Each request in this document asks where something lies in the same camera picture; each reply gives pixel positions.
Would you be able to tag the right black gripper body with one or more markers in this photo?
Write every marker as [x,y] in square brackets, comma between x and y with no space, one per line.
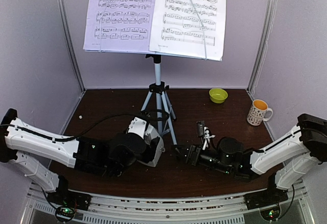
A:
[193,161]

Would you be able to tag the grey metronome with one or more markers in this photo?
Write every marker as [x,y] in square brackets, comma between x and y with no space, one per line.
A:
[154,149]

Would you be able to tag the light blue music stand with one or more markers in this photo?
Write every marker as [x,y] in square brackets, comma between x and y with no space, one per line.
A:
[164,113]

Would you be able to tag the white sheet music page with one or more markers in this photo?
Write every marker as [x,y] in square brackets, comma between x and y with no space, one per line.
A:
[189,28]

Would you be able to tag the purple sheet music page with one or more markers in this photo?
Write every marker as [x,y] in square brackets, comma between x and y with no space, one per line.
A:
[118,26]

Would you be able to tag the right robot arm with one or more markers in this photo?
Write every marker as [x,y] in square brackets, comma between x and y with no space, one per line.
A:
[304,146]

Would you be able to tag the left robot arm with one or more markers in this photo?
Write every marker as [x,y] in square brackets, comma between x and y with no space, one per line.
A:
[20,142]

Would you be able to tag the yellow-green bowl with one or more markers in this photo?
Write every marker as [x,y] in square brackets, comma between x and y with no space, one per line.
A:
[218,95]

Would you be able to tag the patterned white mug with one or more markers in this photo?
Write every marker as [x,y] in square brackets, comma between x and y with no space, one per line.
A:
[259,112]

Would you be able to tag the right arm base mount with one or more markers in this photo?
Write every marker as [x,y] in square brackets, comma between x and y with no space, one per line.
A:
[263,199]

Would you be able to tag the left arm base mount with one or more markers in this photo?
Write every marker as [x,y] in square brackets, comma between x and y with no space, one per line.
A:
[76,200]

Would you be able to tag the aluminium front rail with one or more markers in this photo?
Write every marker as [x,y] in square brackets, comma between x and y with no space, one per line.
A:
[229,208]

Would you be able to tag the right aluminium corner post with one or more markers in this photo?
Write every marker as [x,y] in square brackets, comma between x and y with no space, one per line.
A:
[263,46]

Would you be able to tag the aluminium corner post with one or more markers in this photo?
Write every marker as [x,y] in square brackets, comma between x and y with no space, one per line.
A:
[69,45]
[263,46]

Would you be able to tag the left aluminium corner post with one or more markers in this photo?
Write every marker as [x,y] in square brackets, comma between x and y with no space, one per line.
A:
[69,45]

